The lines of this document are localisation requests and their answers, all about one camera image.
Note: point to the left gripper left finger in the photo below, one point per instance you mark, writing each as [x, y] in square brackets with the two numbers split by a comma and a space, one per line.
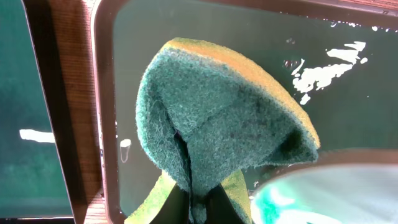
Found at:
[175, 209]

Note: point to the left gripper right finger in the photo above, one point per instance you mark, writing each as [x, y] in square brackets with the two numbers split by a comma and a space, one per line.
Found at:
[219, 209]

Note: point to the green yellow scrub sponge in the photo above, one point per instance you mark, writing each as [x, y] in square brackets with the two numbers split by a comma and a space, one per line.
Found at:
[205, 112]

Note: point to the white plate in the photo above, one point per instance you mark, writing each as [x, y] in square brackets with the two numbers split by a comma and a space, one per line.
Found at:
[346, 186]

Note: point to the black water basin tray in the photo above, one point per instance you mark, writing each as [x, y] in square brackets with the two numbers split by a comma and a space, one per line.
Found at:
[32, 183]

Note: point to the dark green serving tray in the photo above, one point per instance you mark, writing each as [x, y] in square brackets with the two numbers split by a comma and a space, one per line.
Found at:
[338, 58]

